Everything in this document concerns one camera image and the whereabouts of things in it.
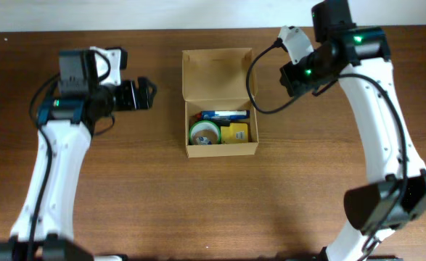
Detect blue white marker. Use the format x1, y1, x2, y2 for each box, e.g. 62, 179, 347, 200
201, 110, 250, 117

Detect green tape roll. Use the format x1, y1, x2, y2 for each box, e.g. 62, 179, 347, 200
189, 120, 221, 145

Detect brown cardboard box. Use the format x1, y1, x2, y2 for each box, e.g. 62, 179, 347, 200
182, 48, 259, 158

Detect small white blue box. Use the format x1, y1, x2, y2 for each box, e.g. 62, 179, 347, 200
194, 136, 213, 145

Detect yellow sticky note pad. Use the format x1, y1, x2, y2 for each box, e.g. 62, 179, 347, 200
221, 123, 249, 144

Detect blue ballpoint pen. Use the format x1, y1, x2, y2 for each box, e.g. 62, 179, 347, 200
201, 115, 250, 120

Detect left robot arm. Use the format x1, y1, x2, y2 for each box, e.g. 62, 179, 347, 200
0, 46, 157, 261

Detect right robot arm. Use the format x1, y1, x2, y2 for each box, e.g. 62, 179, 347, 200
279, 0, 426, 260

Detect right black cable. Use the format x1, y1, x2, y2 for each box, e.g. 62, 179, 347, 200
245, 39, 409, 261

